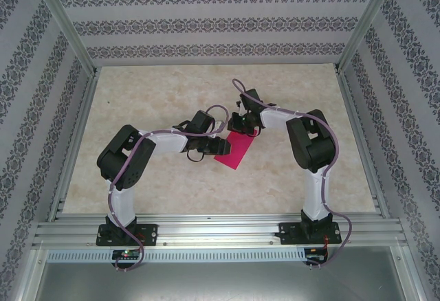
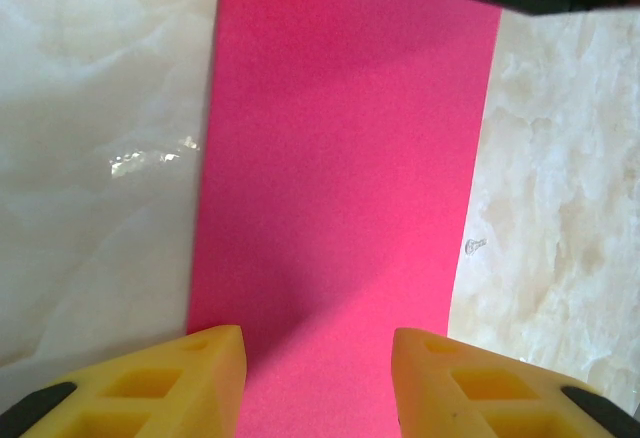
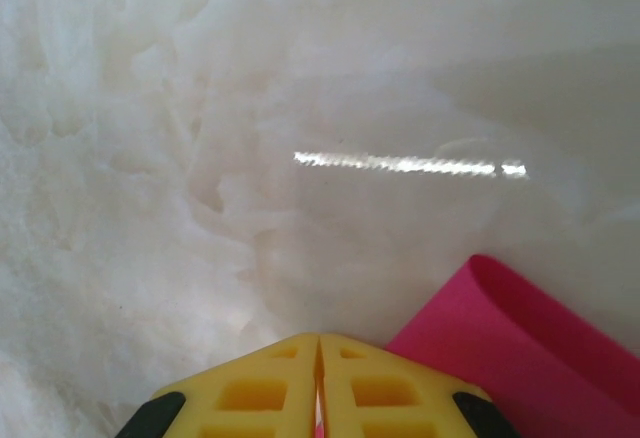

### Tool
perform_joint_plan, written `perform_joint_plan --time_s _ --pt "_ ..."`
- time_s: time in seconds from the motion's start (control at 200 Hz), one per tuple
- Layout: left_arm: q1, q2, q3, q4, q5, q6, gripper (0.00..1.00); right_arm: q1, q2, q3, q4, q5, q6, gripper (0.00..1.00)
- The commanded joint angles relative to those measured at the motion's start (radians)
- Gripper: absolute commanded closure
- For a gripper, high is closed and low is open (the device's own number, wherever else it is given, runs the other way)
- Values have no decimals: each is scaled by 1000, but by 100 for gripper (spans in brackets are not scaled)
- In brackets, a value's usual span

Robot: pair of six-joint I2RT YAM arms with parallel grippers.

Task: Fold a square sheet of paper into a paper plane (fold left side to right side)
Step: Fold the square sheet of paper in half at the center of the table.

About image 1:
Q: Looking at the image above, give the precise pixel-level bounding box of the pink square paper sheet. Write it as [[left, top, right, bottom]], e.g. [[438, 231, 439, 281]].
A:
[[212, 131, 258, 171]]

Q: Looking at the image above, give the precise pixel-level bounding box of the left gripper thin black wire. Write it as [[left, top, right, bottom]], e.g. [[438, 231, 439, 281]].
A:
[[186, 148, 204, 164]]

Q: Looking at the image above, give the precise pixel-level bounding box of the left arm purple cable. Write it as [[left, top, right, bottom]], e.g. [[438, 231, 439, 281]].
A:
[[108, 104, 230, 274]]

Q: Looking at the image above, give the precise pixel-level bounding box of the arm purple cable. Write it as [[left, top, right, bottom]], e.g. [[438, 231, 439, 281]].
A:
[[232, 78, 354, 271], [108, 104, 230, 274]]

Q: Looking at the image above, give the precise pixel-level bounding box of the long aluminium mounting rail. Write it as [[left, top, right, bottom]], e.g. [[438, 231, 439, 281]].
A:
[[32, 213, 408, 247]]

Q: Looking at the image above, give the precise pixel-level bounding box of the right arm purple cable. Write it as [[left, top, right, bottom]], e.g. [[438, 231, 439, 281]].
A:
[[232, 78, 354, 271]]

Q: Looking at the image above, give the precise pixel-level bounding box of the aluminium side rail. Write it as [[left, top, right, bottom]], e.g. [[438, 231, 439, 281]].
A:
[[335, 70, 393, 219], [46, 69, 100, 221]]

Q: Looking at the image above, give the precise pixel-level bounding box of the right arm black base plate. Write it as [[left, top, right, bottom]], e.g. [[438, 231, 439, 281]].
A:
[[278, 221, 343, 246]]

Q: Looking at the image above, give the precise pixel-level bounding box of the slotted grey cable duct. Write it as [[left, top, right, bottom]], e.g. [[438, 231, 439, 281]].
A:
[[46, 248, 307, 264]]

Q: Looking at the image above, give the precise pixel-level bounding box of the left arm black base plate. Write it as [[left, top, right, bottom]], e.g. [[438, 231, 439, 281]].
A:
[[96, 223, 159, 247]]

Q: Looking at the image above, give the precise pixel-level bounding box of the aluminium frame post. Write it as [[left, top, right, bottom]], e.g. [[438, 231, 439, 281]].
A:
[[333, 0, 403, 74], [29, 0, 100, 77]]

